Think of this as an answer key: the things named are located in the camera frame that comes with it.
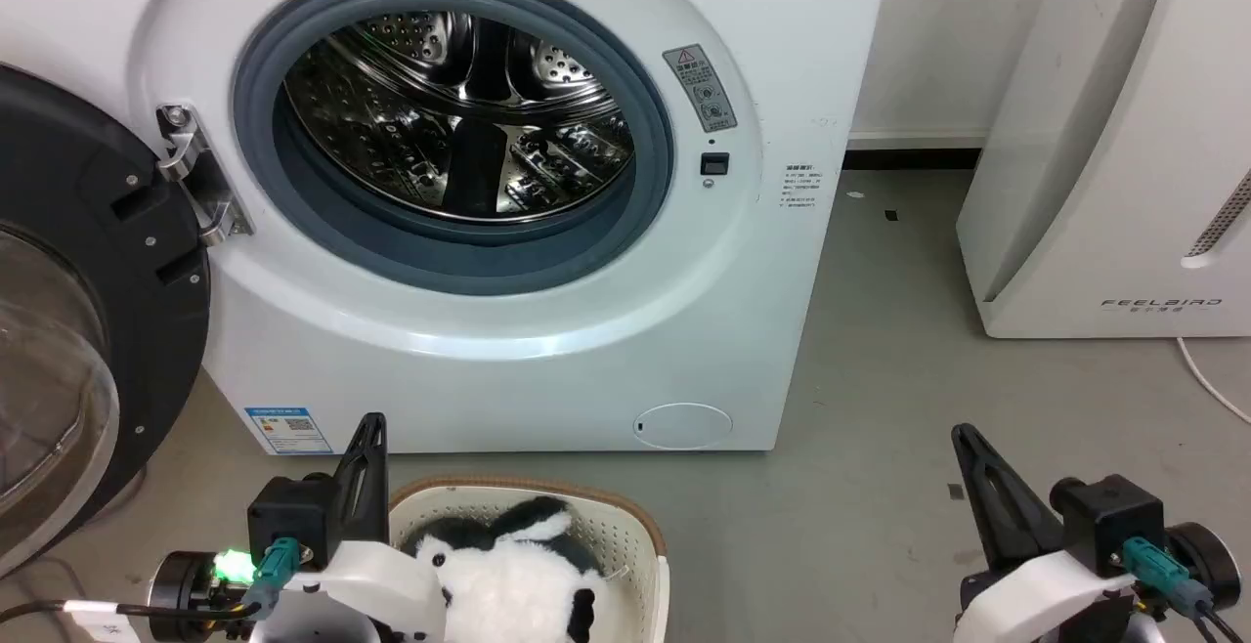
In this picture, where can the metal washing machine door hinge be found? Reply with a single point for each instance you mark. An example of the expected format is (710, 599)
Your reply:
(200, 174)

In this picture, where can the black door latch socket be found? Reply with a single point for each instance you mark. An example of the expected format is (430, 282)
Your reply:
(714, 164)

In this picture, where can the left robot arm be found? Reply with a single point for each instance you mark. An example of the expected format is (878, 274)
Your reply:
(191, 592)

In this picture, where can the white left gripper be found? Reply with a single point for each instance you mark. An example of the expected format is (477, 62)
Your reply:
(381, 579)

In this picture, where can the grey rubber door gasket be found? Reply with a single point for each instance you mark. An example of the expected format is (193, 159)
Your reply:
(469, 257)

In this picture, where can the round white filter cover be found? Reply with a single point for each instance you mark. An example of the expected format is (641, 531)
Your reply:
(682, 425)

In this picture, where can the blue energy label sticker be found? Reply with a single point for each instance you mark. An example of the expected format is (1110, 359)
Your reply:
(289, 430)

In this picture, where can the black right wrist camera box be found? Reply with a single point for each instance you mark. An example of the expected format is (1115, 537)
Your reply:
(1109, 521)

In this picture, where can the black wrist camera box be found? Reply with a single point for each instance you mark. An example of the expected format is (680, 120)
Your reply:
(1109, 521)
(293, 521)

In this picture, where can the black and white plush toy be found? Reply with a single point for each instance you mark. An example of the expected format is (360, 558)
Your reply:
(508, 584)

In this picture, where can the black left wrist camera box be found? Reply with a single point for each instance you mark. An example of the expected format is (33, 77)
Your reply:
(293, 521)

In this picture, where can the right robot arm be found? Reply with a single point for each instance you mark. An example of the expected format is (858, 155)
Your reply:
(1204, 565)

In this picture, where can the grey warning sticker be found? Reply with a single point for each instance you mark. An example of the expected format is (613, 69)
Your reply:
(700, 86)

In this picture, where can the small text label sticker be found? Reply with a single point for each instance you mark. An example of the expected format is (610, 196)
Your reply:
(799, 191)

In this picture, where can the stainless steel washing machine drum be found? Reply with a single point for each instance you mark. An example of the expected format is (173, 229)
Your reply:
(430, 125)

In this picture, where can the washing machine door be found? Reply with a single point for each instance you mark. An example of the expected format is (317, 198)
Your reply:
(107, 262)

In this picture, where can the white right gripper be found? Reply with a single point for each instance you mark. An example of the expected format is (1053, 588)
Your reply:
(1041, 599)

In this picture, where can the white laundry basket brown rim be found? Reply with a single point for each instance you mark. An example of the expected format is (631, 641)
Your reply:
(625, 535)

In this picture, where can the white front-load washing machine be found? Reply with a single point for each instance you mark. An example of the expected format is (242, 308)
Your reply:
(547, 369)

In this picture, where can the white Feelbird appliance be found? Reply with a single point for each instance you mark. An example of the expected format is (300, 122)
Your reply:
(1104, 184)

